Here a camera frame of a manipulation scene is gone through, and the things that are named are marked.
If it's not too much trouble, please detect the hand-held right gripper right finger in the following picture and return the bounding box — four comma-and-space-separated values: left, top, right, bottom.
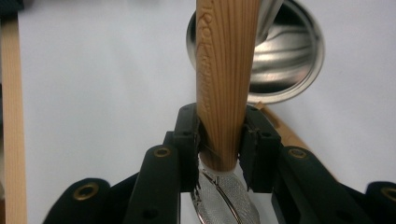
238, 105, 372, 224

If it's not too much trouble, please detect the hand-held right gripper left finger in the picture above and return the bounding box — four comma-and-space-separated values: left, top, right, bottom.
122, 103, 201, 224

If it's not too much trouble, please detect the wooden handled mesh strainer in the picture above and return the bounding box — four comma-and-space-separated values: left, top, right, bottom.
190, 0, 262, 224

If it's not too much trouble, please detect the steel utensil rack stand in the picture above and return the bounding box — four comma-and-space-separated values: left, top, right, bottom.
186, 0, 325, 105

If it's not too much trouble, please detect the wooden strip at left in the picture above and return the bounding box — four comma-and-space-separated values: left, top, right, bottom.
0, 13, 28, 224

